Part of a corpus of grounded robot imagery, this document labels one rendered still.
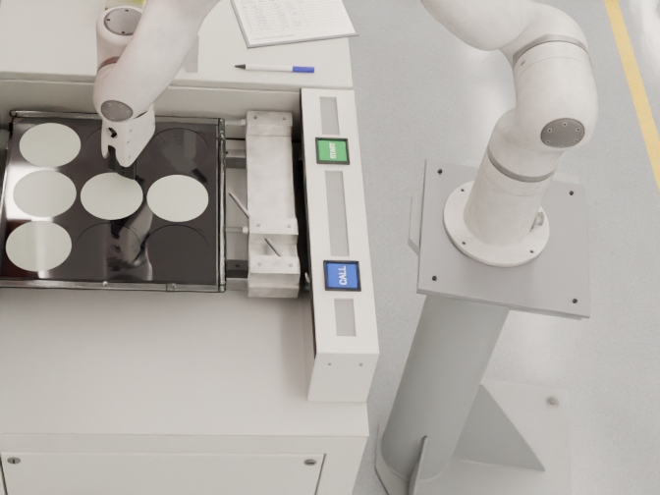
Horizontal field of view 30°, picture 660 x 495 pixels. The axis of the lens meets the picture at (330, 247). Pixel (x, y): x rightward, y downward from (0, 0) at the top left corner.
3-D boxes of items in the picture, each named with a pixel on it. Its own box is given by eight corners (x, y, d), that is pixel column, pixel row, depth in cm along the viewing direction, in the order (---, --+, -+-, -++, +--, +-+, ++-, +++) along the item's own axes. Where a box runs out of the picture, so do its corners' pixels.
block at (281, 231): (247, 244, 202) (249, 232, 200) (247, 227, 204) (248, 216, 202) (297, 245, 203) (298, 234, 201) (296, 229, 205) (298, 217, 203)
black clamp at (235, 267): (226, 278, 197) (227, 268, 195) (226, 267, 198) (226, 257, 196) (247, 278, 198) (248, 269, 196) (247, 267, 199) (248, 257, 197)
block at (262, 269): (248, 283, 197) (249, 271, 195) (248, 265, 200) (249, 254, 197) (299, 284, 198) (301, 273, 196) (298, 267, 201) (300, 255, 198)
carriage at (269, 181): (247, 298, 199) (248, 287, 197) (245, 133, 222) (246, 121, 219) (297, 299, 200) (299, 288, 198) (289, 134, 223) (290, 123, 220)
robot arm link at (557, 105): (554, 131, 207) (597, 25, 189) (568, 216, 196) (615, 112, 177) (483, 124, 206) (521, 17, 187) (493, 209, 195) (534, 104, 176)
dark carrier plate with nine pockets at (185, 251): (-8, 279, 190) (-8, 277, 190) (15, 118, 211) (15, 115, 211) (216, 284, 195) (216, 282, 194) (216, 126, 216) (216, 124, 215)
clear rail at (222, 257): (217, 295, 194) (217, 289, 193) (217, 121, 217) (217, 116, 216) (226, 295, 194) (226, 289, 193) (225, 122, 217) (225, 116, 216)
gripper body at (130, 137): (132, 125, 188) (133, 174, 197) (162, 83, 194) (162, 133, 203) (87, 108, 189) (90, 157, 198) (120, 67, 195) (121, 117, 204)
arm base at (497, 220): (544, 190, 224) (575, 120, 210) (551, 273, 212) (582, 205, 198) (442, 176, 223) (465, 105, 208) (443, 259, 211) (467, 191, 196)
